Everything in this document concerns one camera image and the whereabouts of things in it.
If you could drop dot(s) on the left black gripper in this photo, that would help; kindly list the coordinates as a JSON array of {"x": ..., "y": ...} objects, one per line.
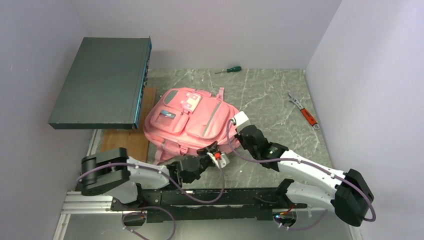
[{"x": 210, "y": 148}]

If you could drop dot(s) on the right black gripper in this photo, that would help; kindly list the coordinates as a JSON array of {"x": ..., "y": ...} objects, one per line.
[{"x": 240, "y": 137}]

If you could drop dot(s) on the pink student backpack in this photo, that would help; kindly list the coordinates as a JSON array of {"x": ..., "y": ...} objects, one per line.
[{"x": 185, "y": 120}]

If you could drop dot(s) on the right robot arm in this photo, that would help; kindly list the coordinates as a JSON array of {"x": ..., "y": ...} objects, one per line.
[{"x": 345, "y": 193}]

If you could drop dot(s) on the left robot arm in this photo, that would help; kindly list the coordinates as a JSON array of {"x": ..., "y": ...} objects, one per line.
[{"x": 123, "y": 177}]

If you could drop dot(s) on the red adjustable wrench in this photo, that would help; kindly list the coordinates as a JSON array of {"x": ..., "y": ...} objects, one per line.
[{"x": 306, "y": 114}]

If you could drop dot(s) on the wooden board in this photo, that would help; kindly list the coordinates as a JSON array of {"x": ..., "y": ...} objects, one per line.
[{"x": 134, "y": 140}]

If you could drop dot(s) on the dark grey flat box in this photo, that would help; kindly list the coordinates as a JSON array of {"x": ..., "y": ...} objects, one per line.
[{"x": 105, "y": 85}]

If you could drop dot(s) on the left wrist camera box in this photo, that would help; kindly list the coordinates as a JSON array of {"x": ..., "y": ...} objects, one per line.
[{"x": 219, "y": 159}]

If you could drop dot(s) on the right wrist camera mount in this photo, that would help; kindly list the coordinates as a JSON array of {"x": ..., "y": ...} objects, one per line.
[{"x": 241, "y": 120}]

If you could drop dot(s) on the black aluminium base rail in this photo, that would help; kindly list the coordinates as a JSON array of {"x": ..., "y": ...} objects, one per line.
[{"x": 197, "y": 204}]

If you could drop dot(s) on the green handled screwdriver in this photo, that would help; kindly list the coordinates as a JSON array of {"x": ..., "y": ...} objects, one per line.
[{"x": 231, "y": 70}]

